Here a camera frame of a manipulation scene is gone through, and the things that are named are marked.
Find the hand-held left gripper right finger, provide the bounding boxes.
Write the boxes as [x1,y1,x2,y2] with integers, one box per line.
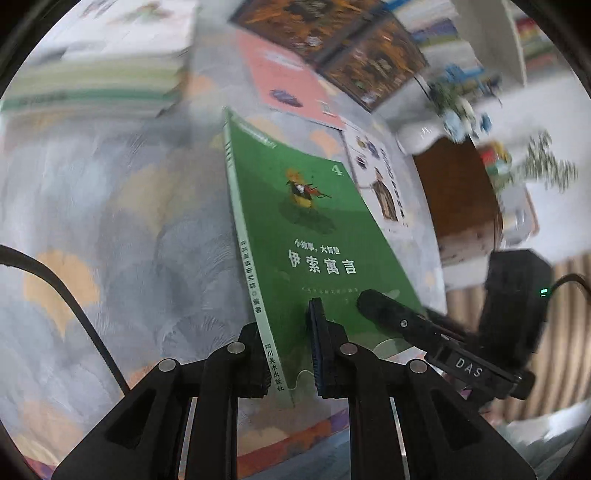
[308,298,539,480]

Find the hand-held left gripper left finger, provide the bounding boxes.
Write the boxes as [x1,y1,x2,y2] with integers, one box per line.
[51,323,271,480]

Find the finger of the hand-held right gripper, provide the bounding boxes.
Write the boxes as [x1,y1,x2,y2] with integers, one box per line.
[358,288,445,355]

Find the dark green fable book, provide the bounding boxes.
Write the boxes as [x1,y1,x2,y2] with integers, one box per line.
[223,107,426,408]

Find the stack of thin books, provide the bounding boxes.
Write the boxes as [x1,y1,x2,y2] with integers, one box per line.
[0,0,199,121]

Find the row of colourful books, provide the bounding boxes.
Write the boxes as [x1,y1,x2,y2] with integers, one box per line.
[515,14,555,70]

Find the row of pale thin books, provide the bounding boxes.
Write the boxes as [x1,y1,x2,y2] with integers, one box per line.
[397,0,462,51]

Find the white grey box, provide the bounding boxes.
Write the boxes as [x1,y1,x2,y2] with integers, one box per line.
[501,185,539,245]

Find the brown wooden cabinet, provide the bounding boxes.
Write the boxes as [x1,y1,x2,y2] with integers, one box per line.
[411,136,504,268]

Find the white book with robed figure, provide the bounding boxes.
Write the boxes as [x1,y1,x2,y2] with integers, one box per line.
[341,122,411,229]

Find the green leafy sprigs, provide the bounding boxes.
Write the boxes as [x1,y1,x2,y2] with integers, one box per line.
[505,131,580,192]

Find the red label jar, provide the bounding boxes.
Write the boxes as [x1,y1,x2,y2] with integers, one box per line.
[480,144,502,174]

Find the white ribbed vase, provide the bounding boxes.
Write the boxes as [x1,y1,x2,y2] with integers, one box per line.
[397,124,446,155]

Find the grey scalloped patterned rug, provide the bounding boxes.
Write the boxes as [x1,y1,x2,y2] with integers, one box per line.
[0,46,448,476]

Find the blue white flower bouquet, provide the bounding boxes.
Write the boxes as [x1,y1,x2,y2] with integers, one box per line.
[425,65,502,144]

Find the dark ornate encyclopedia book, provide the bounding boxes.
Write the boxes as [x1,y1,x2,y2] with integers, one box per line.
[318,18,430,114]
[228,0,384,63]

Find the pink cover book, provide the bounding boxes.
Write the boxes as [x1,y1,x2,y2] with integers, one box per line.
[235,31,347,130]

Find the white bookshelf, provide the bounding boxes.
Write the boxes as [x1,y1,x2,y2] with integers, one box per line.
[383,0,591,116]

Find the black cable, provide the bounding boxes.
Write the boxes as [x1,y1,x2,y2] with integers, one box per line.
[0,244,131,398]
[547,274,591,298]

